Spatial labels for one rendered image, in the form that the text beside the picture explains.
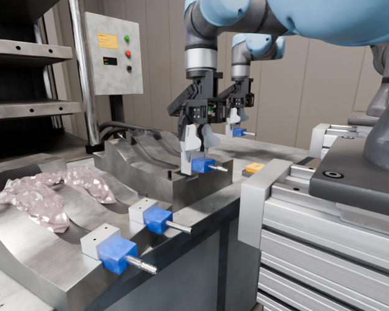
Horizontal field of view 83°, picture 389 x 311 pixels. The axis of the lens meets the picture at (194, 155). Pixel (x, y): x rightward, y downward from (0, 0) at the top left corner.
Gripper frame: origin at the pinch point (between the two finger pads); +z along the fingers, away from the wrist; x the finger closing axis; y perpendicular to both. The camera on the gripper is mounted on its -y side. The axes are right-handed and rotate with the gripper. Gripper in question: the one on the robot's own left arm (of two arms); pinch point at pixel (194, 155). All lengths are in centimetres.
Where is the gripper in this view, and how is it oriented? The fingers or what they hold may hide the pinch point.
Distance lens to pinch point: 57.0
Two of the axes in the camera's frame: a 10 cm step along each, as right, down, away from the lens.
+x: 7.0, -1.4, 7.0
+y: 7.2, 1.4, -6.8
